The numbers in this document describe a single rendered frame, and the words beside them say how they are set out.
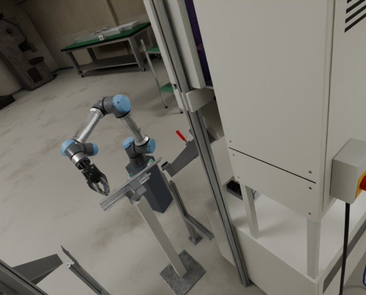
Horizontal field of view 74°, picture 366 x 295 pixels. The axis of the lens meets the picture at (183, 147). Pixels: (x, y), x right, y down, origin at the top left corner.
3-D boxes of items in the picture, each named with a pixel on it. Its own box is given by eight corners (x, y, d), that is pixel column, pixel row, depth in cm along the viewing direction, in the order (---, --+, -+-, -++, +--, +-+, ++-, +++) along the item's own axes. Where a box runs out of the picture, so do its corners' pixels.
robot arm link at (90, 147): (85, 143, 146) (69, 143, 136) (99, 142, 141) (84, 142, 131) (85, 155, 146) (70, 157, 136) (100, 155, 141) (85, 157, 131)
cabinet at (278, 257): (222, 259, 175) (202, 203, 140) (279, 197, 202) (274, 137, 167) (313, 338, 128) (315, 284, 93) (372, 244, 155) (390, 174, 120)
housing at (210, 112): (213, 144, 96) (190, 117, 98) (284, 88, 115) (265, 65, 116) (221, 137, 89) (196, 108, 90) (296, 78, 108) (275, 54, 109)
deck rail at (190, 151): (171, 177, 157) (165, 170, 158) (173, 175, 158) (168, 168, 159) (211, 142, 92) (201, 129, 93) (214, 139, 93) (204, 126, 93)
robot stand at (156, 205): (148, 209, 235) (124, 167, 204) (159, 195, 246) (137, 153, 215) (163, 213, 225) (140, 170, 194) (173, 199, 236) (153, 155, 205)
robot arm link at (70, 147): (77, 137, 133) (63, 137, 126) (88, 151, 130) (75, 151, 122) (70, 148, 136) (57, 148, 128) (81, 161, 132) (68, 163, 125)
